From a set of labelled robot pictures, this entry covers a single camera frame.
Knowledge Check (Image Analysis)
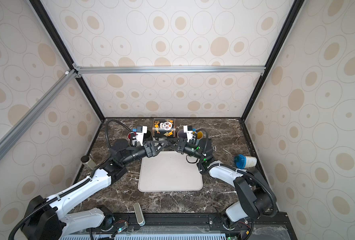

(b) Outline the black skull pattern mug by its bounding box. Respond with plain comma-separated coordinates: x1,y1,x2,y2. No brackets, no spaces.
152,118,176,139

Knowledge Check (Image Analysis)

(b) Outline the blue mug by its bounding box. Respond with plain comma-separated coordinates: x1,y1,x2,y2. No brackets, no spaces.
196,129,207,140

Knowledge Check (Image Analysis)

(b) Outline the pink mug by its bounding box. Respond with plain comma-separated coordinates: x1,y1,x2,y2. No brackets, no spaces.
177,130,186,138

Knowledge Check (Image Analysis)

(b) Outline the white mug red inside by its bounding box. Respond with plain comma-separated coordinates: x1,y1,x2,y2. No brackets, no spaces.
127,132,136,141

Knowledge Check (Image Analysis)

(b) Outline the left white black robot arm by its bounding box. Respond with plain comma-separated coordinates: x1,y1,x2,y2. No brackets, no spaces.
8,127,170,240

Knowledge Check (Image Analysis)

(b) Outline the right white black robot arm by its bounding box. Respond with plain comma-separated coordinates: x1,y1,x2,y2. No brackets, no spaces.
168,138,278,229

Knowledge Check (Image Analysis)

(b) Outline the beige plastic tray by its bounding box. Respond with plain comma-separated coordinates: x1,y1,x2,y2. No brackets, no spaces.
138,151,203,193

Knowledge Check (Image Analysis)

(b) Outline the white cup blue lid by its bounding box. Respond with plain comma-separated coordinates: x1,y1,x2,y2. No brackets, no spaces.
234,154,257,169

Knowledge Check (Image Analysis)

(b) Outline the small bottle black cap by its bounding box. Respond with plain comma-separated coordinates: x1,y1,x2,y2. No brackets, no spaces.
80,155,97,170

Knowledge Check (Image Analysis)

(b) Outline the grey white remote bar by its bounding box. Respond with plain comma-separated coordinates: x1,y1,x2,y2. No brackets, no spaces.
133,203,145,227

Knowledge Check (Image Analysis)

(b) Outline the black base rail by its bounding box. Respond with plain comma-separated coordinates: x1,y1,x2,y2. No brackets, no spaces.
38,211,298,240

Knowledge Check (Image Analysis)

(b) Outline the horizontal aluminium frame bar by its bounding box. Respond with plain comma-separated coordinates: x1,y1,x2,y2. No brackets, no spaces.
75,66,266,74

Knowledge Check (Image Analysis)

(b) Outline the diagonal aluminium frame bar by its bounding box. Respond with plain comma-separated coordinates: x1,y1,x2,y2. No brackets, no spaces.
0,70,76,160

